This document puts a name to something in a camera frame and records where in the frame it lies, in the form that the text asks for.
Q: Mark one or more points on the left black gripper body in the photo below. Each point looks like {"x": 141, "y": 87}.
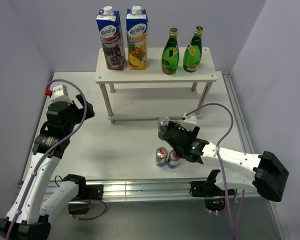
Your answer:
{"x": 76, "y": 117}

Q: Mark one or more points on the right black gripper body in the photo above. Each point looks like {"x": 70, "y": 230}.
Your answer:
{"x": 191, "y": 133}

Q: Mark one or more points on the dark can top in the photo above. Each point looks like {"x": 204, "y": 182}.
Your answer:
{"x": 163, "y": 123}

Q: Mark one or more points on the green glass bottle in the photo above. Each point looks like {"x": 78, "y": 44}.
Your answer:
{"x": 193, "y": 53}
{"x": 170, "y": 55}

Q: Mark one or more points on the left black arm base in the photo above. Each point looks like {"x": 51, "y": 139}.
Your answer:
{"x": 80, "y": 205}

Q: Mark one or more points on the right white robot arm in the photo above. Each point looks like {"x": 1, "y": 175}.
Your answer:
{"x": 232, "y": 170}

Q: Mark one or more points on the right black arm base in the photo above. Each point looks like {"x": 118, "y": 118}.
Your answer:
{"x": 214, "y": 197}

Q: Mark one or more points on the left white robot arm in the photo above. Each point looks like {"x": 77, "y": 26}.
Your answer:
{"x": 30, "y": 217}

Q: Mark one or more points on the white two-tier shelf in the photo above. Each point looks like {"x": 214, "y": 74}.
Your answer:
{"x": 147, "y": 95}

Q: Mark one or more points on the silver blue energy can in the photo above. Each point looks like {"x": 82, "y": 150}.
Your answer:
{"x": 161, "y": 157}

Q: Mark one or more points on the grape juice carton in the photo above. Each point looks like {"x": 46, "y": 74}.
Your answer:
{"x": 111, "y": 37}

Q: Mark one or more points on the pineapple juice carton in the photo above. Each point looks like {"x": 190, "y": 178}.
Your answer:
{"x": 137, "y": 35}

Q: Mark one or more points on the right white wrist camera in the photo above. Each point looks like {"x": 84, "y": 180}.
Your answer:
{"x": 189, "y": 121}

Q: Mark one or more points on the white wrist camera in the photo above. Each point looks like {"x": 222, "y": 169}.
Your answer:
{"x": 58, "y": 93}
{"x": 189, "y": 121}

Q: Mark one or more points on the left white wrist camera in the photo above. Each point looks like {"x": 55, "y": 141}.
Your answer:
{"x": 58, "y": 93}

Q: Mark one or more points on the aluminium rail front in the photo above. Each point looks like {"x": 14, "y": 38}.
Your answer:
{"x": 145, "y": 190}

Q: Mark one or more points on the aluminium rail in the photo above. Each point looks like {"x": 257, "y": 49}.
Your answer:
{"x": 145, "y": 190}
{"x": 248, "y": 147}

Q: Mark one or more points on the aluminium rail right side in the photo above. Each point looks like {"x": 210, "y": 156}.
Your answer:
{"x": 248, "y": 147}

